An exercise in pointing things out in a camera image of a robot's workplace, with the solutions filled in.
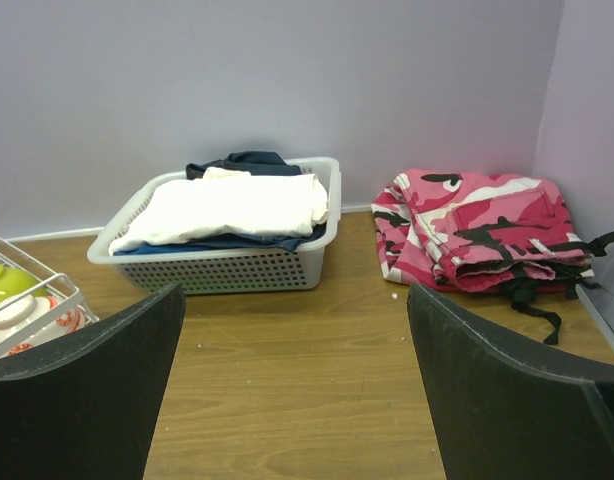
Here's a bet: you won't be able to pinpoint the white wire dish rack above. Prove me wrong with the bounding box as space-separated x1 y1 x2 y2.
0 236 99 330

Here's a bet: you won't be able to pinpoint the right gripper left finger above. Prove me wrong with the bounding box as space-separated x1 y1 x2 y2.
0 285 186 479

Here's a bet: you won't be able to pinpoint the dark blue clothes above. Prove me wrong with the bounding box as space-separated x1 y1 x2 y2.
113 151 327 256

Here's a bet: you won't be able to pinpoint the white plastic laundry basket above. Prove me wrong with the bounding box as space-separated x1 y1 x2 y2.
87 157 342 295

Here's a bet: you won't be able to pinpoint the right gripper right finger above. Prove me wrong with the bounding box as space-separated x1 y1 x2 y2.
407 285 614 479

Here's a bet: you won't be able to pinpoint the white folded cloth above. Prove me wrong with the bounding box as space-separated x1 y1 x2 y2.
108 173 329 255

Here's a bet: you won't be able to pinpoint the white bowl orange pattern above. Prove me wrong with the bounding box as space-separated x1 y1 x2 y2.
0 295 86 358

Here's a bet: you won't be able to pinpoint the lime green bowl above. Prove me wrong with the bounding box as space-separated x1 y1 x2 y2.
0 264 48 303

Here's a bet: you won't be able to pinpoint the pink camouflage garment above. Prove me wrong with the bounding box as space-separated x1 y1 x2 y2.
370 167 614 346

